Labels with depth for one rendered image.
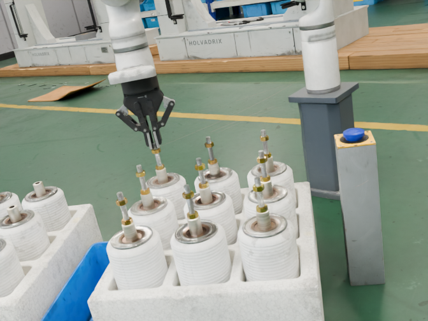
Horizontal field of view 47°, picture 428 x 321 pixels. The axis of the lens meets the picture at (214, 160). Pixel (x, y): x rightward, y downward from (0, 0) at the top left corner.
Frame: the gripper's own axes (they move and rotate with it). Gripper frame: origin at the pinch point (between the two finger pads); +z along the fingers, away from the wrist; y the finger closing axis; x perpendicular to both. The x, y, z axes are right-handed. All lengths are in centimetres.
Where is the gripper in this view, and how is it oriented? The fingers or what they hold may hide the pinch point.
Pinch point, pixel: (153, 139)
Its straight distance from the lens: 105.8
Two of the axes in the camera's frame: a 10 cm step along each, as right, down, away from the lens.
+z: 1.8, 9.2, 3.5
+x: 0.2, 3.6, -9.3
